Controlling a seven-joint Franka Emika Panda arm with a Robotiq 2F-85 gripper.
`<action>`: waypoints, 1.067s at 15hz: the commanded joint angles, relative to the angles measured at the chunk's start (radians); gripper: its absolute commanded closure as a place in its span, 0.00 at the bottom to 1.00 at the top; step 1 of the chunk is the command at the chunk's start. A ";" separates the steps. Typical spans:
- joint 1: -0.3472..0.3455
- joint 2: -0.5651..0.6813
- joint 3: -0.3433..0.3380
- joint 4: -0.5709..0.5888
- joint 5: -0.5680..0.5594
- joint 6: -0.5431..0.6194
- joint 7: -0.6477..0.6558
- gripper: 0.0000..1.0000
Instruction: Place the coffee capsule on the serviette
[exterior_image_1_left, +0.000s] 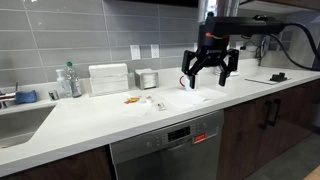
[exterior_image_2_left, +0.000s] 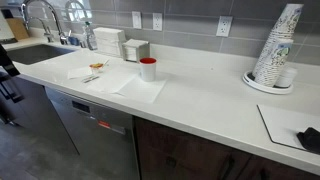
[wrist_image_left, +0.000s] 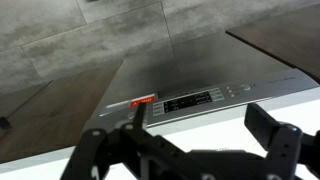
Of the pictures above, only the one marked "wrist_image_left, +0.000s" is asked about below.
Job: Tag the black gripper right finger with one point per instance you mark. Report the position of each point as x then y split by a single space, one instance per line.
283 146

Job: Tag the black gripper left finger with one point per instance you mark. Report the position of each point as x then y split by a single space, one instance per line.
138 143

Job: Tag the brown wooden cabinet door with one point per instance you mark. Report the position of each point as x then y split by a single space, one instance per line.
60 110

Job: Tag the stainless steel dishwasher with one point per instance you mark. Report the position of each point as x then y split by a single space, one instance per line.
200 63

